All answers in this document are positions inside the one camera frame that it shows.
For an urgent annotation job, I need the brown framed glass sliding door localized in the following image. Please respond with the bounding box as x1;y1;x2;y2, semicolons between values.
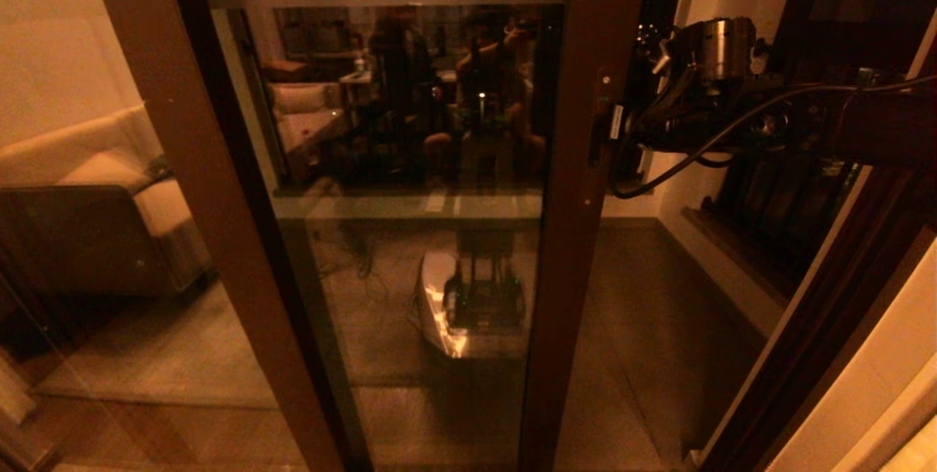
165;0;654;472

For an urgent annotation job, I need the silver cylindrical right gripper motor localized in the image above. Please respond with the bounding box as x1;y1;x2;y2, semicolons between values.
684;16;758;83

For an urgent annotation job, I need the stone side window sill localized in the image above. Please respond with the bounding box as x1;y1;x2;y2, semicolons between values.
681;207;795;312

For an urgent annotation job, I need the dark brown door jamb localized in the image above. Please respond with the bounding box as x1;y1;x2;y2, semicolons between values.
692;165;937;472

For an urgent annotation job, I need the grey sofa with light cushions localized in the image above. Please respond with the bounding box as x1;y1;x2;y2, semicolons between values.
0;102;214;297

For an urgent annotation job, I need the black braided cable sleeve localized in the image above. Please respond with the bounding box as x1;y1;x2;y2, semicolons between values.
637;66;700;129

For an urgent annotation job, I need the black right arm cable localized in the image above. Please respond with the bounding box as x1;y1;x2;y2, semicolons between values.
610;73;937;201

